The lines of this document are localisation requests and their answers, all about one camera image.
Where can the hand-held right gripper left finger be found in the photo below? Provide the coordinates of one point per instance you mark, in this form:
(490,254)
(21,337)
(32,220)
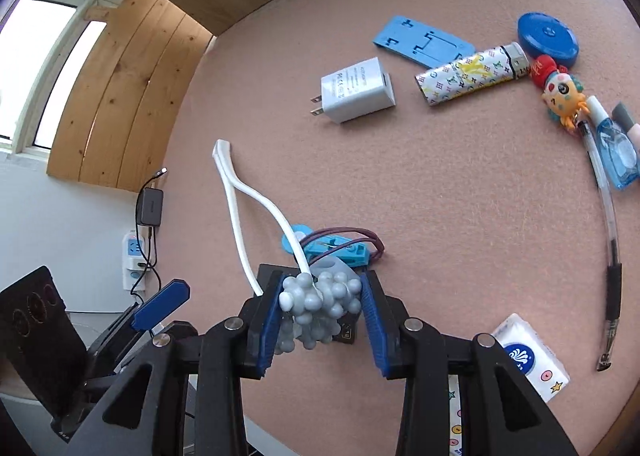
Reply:
(272,323)

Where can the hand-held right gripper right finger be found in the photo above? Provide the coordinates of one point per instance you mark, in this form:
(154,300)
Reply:
(375,328)

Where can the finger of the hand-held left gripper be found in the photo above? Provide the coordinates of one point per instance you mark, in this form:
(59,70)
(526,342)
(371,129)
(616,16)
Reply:
(162,303)
(117,336)

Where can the black packet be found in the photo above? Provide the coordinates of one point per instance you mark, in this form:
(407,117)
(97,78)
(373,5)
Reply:
(346,334)

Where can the white grey ball massager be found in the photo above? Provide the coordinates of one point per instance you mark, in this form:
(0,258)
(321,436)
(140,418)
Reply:
(320,301)

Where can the blue plastic clip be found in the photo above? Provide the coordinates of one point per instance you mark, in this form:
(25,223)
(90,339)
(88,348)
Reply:
(340,251)

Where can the white USB charger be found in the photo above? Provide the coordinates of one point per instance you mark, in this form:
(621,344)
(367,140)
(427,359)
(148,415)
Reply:
(360,91)

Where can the clear pen with black grip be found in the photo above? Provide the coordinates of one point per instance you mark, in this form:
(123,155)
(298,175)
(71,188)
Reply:
(613,286)

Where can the patterned white lighter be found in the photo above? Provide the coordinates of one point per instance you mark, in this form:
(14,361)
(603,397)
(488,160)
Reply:
(465,78)

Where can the blue folding phone stand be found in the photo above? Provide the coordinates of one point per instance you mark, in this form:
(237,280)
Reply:
(430,43)

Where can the small blue clear bottle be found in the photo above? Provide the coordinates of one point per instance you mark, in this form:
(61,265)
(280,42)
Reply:
(617,151)

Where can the pink bottle with grey cap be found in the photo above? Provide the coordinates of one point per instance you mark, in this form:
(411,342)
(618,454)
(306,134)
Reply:
(631,131)

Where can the black power adapter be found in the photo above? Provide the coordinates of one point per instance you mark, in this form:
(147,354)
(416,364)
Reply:
(150,207)

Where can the pink blanket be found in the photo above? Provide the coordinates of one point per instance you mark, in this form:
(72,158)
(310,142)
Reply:
(450,211)

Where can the pine wood panel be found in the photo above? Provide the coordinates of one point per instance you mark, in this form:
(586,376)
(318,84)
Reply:
(125,96)

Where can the blue round tape measure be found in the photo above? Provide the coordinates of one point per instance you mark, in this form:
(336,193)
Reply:
(547,38)

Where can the white wall socket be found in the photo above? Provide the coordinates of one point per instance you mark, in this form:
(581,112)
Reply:
(134,261)

